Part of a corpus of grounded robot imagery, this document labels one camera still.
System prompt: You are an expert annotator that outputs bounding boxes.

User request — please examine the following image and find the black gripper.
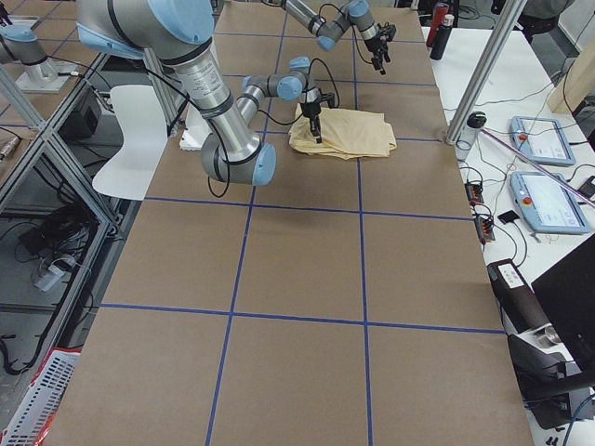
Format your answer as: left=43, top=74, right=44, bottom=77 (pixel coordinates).
left=363, top=23, right=397, bottom=75
left=299, top=87, right=336, bottom=143

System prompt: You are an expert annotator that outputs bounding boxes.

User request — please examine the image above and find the cream long-sleeve printed shirt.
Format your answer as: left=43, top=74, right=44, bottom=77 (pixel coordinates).
left=288, top=108, right=397, bottom=160

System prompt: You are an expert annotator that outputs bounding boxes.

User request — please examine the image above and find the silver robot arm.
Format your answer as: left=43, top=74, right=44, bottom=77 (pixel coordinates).
left=271, top=0, right=397, bottom=75
left=77, top=1, right=335, bottom=186

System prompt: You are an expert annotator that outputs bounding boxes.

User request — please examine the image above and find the black water bottle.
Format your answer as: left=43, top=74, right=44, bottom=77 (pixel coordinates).
left=430, top=14, right=455, bottom=60

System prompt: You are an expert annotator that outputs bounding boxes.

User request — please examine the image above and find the red bottle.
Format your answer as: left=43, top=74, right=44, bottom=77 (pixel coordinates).
left=426, top=2, right=450, bottom=47

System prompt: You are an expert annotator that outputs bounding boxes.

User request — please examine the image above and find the clear bottle with black lid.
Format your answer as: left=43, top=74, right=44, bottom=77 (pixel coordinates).
left=455, top=111, right=487, bottom=162

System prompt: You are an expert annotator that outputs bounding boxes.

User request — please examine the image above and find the far blue teach pendant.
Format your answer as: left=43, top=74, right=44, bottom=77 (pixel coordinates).
left=509, top=116, right=575, bottom=167

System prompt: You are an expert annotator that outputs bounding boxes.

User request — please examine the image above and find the blue teach pendant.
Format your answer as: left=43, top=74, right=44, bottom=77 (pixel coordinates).
left=509, top=116, right=575, bottom=167
left=509, top=172, right=592, bottom=235

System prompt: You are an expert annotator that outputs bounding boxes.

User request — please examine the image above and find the white plastic chair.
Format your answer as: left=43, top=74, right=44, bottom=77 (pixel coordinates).
left=92, top=85, right=168, bottom=201

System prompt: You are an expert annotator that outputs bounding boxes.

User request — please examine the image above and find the near blue teach pendant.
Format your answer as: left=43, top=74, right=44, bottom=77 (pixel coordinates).
left=509, top=172, right=592, bottom=235

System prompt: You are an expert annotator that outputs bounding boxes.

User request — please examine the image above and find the black box with white label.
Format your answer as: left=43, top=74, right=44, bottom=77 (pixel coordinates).
left=486, top=259, right=549, bottom=333

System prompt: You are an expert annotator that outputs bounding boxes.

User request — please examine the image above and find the black monitor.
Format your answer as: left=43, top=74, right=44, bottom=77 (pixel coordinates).
left=532, top=237, right=594, bottom=371

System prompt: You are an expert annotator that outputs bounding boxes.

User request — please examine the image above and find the white perforated basket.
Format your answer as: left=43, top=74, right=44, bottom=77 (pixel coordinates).
left=1, top=348, right=81, bottom=445

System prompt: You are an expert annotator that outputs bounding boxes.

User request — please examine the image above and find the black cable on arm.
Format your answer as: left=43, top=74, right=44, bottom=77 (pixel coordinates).
left=206, top=56, right=340, bottom=199
left=318, top=2, right=354, bottom=29

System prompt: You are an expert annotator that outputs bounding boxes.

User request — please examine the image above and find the white camera mast with base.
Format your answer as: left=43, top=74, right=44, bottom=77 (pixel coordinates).
left=179, top=105, right=212, bottom=151

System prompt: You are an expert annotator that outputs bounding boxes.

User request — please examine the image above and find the aluminium frame post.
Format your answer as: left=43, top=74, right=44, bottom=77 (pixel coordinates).
left=445, top=0, right=527, bottom=145

